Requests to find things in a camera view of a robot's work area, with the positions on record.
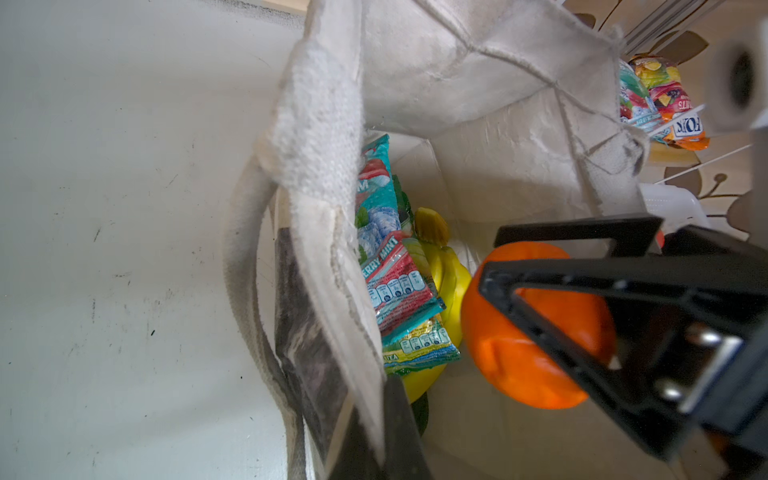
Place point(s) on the yellow green banana bunch back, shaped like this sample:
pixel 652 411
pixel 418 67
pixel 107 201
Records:
pixel 452 279

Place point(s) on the orange Fox's candy bag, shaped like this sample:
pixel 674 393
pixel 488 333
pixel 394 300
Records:
pixel 663 80

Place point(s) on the green avocado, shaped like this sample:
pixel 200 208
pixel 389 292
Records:
pixel 421 411

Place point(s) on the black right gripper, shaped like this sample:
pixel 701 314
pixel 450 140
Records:
pixel 726 336

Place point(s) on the teal candy bag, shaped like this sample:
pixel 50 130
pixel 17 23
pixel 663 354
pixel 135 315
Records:
pixel 401 296

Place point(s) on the green red candy bag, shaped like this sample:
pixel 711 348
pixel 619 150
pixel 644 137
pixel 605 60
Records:
pixel 636 105

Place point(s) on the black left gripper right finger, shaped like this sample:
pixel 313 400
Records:
pixel 404 456

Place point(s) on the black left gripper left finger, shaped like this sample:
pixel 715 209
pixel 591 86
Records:
pixel 354 458

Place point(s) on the cream Monet print tote bag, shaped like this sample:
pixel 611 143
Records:
pixel 515 108

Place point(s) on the white plastic basket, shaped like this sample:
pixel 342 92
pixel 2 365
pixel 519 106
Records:
pixel 677 207

